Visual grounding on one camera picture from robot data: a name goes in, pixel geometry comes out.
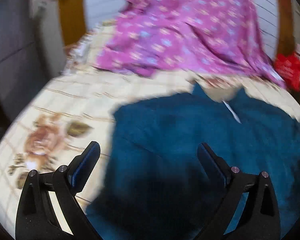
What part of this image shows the red bag on nightstand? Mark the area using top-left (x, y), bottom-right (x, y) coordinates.
top-left (274, 52), bottom-right (300, 92)

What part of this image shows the grey refrigerator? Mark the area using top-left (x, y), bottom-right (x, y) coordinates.
top-left (0, 0), bottom-right (48, 120)

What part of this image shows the blue zip jacket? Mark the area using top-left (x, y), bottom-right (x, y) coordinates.
top-left (87, 85), bottom-right (300, 239)

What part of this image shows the purple floral quilt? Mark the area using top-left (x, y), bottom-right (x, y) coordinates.
top-left (96, 0), bottom-right (285, 86)

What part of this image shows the cream floral bed sheet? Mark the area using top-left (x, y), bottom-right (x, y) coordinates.
top-left (0, 21), bottom-right (300, 238)

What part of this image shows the wooden bed headboard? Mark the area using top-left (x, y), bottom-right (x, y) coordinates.
top-left (58, 0), bottom-right (295, 58)

